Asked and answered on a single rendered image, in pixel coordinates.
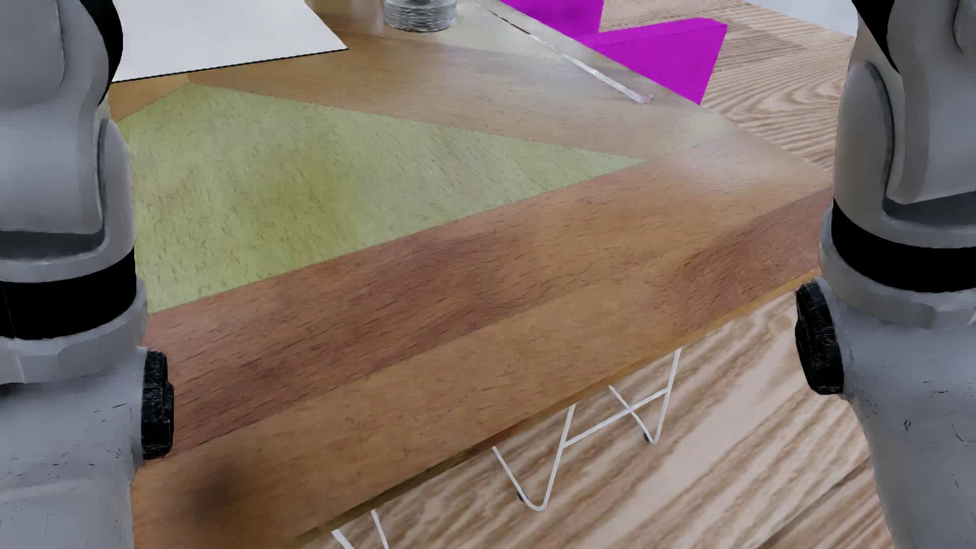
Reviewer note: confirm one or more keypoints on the wooden patchwork table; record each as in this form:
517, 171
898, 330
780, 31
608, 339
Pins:
427, 259

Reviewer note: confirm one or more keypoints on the clear acrylic panel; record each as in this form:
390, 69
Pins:
568, 53

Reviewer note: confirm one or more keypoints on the clear glass jar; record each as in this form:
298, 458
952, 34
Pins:
419, 13

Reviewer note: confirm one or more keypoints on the white paper sheet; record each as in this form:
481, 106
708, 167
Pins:
217, 30

